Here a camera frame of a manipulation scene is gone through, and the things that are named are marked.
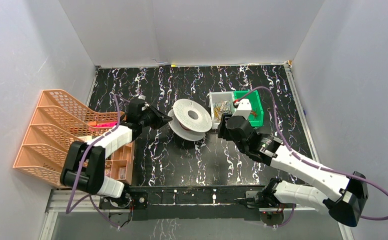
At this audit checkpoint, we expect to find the white perforated cable spool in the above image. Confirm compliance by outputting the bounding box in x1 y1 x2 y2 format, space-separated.
168 98 212 142

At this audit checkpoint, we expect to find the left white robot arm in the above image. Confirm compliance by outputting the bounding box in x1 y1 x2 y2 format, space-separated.
60 98 172 208

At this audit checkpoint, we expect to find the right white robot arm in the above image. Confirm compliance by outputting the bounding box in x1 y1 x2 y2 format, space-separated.
218 114 368 227

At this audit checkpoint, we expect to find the green parts bin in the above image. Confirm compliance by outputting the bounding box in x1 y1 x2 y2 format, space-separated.
233 90 264 127

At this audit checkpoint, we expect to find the pink marker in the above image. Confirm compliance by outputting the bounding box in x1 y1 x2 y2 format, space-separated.
88 121 117 128

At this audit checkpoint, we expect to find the white parts bin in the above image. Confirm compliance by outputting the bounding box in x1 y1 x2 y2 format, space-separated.
209 91 235 130

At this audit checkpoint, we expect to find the orange file organizer rack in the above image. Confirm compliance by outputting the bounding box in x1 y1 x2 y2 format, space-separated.
13 89 117 189

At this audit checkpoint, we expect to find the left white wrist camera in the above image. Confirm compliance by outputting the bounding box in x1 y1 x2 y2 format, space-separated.
138 94 149 111

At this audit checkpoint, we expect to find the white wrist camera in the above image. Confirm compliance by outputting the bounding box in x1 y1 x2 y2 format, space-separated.
138 94 149 111
233 98 252 120

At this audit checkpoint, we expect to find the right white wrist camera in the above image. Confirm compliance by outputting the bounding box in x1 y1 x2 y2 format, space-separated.
233 98 252 120

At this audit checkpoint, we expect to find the yellow wires bundle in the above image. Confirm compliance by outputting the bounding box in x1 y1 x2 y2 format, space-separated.
213 101 231 120

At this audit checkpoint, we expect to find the aluminium frame rail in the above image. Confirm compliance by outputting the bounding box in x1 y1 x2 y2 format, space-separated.
39 189 130 240

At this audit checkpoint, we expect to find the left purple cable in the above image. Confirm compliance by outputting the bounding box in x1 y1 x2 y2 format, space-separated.
65 93 131 229

